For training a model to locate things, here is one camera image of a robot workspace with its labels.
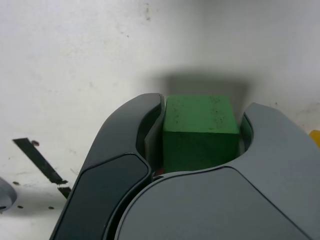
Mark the yellow cube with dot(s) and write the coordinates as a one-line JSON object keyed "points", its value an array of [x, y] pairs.
{"points": [[315, 140]]}

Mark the green cube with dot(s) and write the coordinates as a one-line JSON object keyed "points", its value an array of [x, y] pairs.
{"points": [[200, 130]]}

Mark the black tape strip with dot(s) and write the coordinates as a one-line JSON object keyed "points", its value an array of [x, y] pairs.
{"points": [[42, 165]]}

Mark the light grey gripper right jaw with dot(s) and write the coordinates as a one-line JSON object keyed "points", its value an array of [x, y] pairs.
{"points": [[225, 205]]}

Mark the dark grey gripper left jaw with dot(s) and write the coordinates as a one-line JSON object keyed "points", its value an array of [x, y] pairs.
{"points": [[112, 175]]}

